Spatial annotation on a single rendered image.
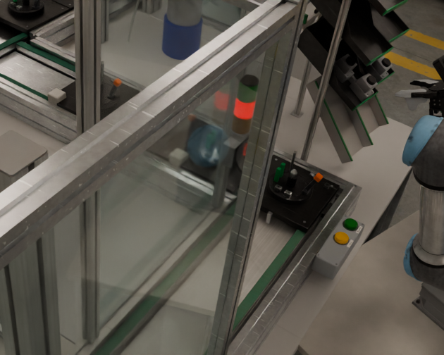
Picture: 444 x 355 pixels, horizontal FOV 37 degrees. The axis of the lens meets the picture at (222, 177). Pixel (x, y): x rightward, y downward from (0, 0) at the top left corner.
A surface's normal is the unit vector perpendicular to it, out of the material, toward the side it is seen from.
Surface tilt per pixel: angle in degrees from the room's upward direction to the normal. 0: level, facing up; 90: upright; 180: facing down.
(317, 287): 0
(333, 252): 0
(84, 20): 90
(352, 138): 45
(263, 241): 0
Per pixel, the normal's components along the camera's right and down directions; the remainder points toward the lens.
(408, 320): 0.12, -0.74
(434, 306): -0.76, 0.35
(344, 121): 0.61, -0.17
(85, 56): -0.51, 0.52
